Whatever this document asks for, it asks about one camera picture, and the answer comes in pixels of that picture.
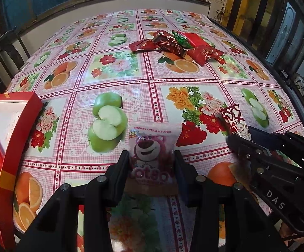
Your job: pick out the yellow and black striped board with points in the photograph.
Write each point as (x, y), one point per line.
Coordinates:
(246, 2)

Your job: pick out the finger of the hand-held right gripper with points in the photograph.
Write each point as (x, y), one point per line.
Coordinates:
(275, 139)
(256, 155)

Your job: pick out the green snack packet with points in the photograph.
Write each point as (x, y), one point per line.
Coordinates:
(182, 39)

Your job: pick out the red gold print cake packet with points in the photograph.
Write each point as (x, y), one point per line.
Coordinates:
(197, 40)

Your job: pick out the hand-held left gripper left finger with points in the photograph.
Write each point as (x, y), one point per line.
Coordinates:
(120, 173)

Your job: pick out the small red snack packet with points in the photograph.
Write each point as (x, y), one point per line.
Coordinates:
(189, 135)

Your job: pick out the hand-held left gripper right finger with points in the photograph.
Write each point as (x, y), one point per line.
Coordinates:
(184, 174)

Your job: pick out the pink bear snack packet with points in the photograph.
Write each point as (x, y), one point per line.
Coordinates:
(152, 147)

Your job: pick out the dark framed cabinet door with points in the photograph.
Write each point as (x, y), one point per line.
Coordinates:
(288, 34)

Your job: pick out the red patterned snack packet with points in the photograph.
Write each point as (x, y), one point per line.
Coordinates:
(204, 55)

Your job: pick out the fruit print tablecloth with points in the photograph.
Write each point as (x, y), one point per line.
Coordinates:
(146, 89)

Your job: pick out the dark wooden chair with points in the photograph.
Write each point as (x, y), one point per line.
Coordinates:
(9, 44)

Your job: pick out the person's right hand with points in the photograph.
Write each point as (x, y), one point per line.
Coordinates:
(289, 235)

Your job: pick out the red and white snack packet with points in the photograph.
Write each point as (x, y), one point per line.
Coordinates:
(234, 122)

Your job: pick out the red gift box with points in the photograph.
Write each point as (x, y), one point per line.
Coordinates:
(15, 136)

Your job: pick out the crumpled red snack packet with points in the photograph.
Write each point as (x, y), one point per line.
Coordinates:
(144, 45)

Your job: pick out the dark red snack packet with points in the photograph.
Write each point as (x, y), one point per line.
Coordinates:
(170, 46)

